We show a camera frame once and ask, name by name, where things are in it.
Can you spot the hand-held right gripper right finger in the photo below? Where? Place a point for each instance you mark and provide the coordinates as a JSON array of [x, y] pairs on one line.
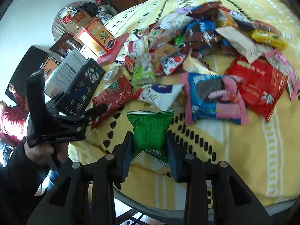
[[174, 161]]

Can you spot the dark wooden chair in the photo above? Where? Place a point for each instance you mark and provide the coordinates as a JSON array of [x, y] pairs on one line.
[[63, 45]]

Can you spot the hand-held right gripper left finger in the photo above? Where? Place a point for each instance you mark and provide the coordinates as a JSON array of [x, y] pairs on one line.
[[126, 159]]

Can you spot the flat red box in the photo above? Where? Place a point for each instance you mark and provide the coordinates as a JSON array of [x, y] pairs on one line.
[[117, 49]]

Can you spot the black flat television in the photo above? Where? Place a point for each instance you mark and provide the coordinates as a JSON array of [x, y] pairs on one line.
[[25, 70]]

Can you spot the small cardboard box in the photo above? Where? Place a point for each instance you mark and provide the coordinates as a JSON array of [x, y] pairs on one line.
[[79, 20]]

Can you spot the grey product box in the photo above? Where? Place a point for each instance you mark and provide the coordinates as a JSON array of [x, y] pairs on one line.
[[63, 70]]

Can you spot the person's left forearm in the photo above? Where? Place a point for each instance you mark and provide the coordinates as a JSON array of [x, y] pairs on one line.
[[21, 187]]

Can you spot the person's left hand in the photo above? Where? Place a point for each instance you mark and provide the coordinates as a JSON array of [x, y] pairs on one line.
[[42, 155]]

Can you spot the black product box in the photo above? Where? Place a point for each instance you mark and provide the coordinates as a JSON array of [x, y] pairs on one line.
[[84, 84]]

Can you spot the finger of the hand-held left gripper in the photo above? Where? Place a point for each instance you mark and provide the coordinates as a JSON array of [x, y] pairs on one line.
[[98, 111], [78, 93]]

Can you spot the green snack packet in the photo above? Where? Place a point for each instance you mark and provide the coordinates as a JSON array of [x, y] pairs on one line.
[[150, 133]]

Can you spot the round floral folding tabletop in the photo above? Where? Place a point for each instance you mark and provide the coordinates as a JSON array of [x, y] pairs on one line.
[[58, 23]]

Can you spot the pile of assorted snacks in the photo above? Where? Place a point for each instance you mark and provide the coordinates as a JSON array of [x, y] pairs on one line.
[[211, 58]]

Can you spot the dark red snack packet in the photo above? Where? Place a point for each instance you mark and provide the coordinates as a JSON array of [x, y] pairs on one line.
[[114, 96]]

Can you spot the orange cardboard box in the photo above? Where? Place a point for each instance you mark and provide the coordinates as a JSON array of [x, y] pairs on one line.
[[96, 36]]

